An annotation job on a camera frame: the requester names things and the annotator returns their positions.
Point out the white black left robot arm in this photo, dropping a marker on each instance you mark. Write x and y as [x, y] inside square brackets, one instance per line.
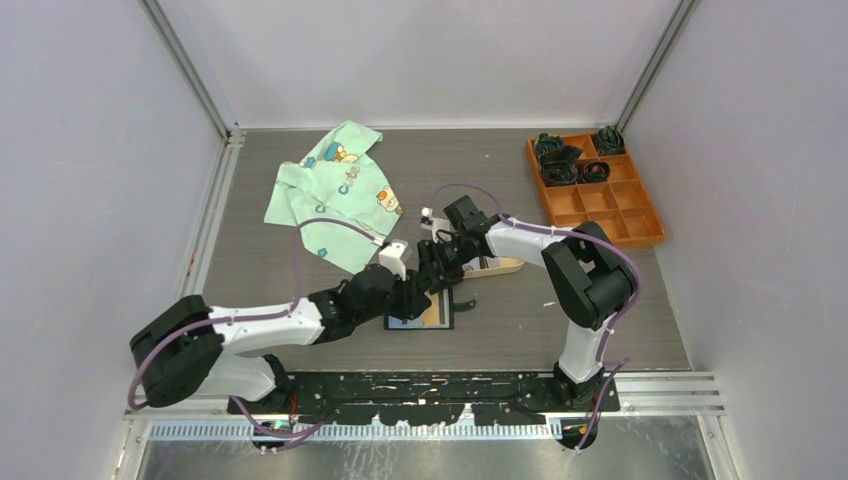
[192, 347]

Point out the orange compartment organizer box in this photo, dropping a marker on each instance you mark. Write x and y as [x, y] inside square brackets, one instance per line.
[621, 204]

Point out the black leather card holder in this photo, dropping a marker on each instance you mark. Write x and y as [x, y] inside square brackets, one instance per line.
[394, 324]

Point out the orange striped credit card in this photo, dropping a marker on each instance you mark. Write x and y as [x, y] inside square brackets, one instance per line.
[437, 315]

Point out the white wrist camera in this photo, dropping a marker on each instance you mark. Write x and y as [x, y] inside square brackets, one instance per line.
[393, 255]
[437, 225]

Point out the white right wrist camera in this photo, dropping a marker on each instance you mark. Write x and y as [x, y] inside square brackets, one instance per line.
[437, 225]

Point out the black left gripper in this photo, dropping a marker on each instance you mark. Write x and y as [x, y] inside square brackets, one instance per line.
[412, 298]

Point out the aluminium front rail frame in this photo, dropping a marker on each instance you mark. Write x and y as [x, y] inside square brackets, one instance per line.
[646, 395]

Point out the beige oval tray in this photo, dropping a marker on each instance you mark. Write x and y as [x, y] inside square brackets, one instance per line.
[483, 266]

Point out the green cartoon print cloth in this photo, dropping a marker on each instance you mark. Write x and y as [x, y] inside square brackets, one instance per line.
[339, 196]

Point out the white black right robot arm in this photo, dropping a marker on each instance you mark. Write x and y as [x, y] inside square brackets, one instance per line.
[595, 283]

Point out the dark rolled belt front left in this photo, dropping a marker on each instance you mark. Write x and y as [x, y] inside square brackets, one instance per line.
[559, 173]

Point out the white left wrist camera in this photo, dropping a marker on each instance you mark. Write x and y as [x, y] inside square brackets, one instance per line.
[393, 255]

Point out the dark rolled belt back right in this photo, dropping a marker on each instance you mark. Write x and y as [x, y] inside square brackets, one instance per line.
[608, 141]

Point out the dark rolled belt back left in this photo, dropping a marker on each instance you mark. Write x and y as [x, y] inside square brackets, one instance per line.
[553, 148]

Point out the dark rolled belt front right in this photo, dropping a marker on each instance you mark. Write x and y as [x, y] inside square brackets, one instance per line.
[594, 172]

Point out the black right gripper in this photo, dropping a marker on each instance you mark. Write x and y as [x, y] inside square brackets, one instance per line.
[429, 252]

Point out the dark rolled belt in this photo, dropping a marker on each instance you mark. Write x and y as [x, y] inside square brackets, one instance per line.
[594, 172]
[608, 141]
[553, 148]
[559, 173]

